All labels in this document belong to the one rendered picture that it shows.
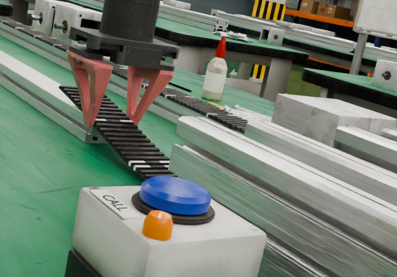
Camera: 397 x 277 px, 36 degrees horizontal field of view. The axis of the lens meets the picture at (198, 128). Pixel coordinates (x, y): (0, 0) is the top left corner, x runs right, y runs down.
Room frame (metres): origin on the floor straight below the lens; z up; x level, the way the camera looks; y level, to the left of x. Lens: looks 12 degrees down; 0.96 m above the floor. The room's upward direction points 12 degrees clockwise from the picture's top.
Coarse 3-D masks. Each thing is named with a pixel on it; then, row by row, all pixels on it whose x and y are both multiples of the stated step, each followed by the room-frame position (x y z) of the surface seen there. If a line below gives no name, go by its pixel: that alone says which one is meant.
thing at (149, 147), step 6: (114, 144) 0.60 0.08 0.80; (120, 144) 0.60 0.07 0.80; (126, 144) 0.61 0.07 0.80; (132, 144) 0.61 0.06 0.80; (138, 144) 0.61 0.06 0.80; (144, 144) 0.62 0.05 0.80; (150, 144) 0.62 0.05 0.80; (114, 150) 0.59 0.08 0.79; (120, 150) 0.59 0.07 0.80; (126, 150) 0.59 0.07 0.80; (132, 150) 0.60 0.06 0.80; (138, 150) 0.60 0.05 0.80; (144, 150) 0.61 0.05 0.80; (150, 150) 0.61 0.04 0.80; (156, 150) 0.62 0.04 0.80
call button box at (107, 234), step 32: (96, 192) 0.33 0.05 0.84; (128, 192) 0.34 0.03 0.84; (96, 224) 0.32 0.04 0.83; (128, 224) 0.30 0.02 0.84; (192, 224) 0.31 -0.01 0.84; (224, 224) 0.32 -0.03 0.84; (96, 256) 0.31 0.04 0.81; (128, 256) 0.29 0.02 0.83; (160, 256) 0.28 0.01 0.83; (192, 256) 0.29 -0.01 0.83; (224, 256) 0.31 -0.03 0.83; (256, 256) 0.32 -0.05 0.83
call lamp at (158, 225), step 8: (152, 216) 0.29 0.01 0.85; (160, 216) 0.29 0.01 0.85; (168, 216) 0.29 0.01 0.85; (144, 224) 0.29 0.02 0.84; (152, 224) 0.28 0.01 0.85; (160, 224) 0.28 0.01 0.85; (168, 224) 0.29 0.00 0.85; (144, 232) 0.28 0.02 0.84; (152, 232) 0.28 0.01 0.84; (160, 232) 0.28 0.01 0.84; (168, 232) 0.28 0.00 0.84
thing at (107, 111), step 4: (80, 108) 0.66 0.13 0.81; (100, 108) 0.67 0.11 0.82; (104, 108) 0.68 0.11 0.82; (108, 108) 0.68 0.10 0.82; (112, 108) 0.68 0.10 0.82; (116, 108) 0.69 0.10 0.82; (100, 112) 0.66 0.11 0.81; (104, 112) 0.66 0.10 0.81; (108, 112) 0.67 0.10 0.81; (112, 112) 0.67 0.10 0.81; (116, 112) 0.68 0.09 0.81; (120, 112) 0.68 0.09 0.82; (124, 112) 0.68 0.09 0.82
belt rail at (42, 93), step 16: (0, 64) 0.88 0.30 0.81; (16, 64) 0.89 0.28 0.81; (0, 80) 0.87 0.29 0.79; (16, 80) 0.82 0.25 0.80; (32, 80) 0.79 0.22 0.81; (48, 80) 0.81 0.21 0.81; (32, 96) 0.78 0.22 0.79; (48, 96) 0.74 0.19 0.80; (64, 96) 0.73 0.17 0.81; (48, 112) 0.73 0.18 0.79; (64, 112) 0.70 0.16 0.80; (80, 112) 0.67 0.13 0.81; (64, 128) 0.69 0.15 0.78; (80, 128) 0.66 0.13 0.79
